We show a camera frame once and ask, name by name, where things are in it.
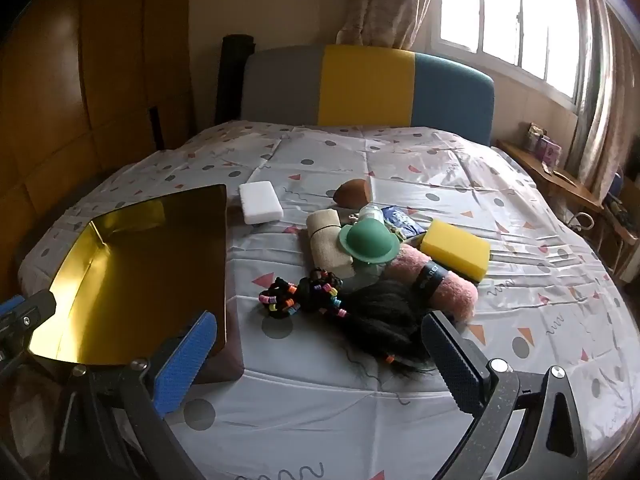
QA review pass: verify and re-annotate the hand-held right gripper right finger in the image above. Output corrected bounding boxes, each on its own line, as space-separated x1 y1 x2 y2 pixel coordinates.
421 310 588 480

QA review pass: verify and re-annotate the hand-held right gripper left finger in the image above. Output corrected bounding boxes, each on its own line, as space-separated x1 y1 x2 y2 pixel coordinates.
49 310 218 480

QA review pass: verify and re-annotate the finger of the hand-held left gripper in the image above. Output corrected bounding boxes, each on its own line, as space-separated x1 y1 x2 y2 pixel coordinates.
0 289 57 376

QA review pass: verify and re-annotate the pink fluffy towel roll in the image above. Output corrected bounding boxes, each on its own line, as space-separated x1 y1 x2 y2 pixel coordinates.
385 245 478 323

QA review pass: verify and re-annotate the black wig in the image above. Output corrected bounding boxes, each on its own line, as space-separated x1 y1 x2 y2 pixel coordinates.
320 280 441 373

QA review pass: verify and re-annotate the gold cardboard box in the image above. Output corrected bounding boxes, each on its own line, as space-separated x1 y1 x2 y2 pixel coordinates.
29 184 246 386

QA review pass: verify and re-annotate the yellow sponge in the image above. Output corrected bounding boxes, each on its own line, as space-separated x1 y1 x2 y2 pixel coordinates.
419 218 492 285

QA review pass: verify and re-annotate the green hat-shaped silicone cup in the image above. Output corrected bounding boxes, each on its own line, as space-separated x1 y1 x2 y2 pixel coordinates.
339 220 401 264

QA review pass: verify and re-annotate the blue tissue packet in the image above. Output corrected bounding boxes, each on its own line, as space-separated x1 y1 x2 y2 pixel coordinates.
381 205 427 238

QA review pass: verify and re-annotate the beige bandage roll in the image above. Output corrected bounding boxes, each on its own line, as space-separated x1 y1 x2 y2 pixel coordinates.
306 210 357 273

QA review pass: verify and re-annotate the white foam sponge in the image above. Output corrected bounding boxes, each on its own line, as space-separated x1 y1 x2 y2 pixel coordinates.
238 180 285 225

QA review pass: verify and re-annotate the brown round soft ball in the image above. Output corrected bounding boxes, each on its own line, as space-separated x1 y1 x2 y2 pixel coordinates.
334 178 373 207

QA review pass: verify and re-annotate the clear plastic bottle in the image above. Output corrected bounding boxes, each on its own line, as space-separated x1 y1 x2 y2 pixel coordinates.
357 203 386 226

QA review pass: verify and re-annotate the wooden side table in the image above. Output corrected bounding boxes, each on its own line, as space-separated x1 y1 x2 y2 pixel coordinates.
495 139 626 281

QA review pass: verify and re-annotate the cluttered shelf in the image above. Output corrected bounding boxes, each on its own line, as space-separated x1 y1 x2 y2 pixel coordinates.
602 170 640 281

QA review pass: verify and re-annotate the wooden wardrobe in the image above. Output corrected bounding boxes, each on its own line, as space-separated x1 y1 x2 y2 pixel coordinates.
0 0 193 281

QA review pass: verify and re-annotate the grey yellow blue headboard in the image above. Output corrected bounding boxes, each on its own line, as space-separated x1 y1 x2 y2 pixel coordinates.
241 44 496 147

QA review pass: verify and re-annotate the beige patterned curtain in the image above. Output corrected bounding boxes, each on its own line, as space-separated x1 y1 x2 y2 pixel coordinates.
575 0 640 201
336 0 441 51

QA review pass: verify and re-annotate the window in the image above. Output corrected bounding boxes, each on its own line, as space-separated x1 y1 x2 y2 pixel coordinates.
432 0 608 111

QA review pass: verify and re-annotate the white wire hoop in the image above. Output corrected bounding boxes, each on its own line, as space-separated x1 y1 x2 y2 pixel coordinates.
570 211 601 232

